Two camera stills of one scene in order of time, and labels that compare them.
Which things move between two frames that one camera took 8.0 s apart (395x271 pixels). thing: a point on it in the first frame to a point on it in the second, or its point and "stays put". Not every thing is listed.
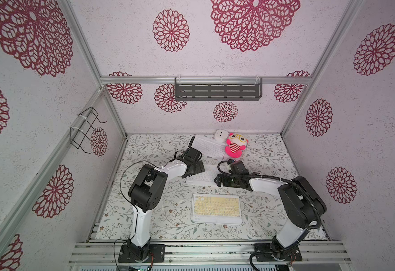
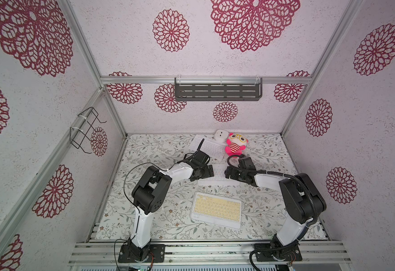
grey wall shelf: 218,89 stays put
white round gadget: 221,135 stays put
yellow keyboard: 216,208 stays put
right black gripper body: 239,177 to 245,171
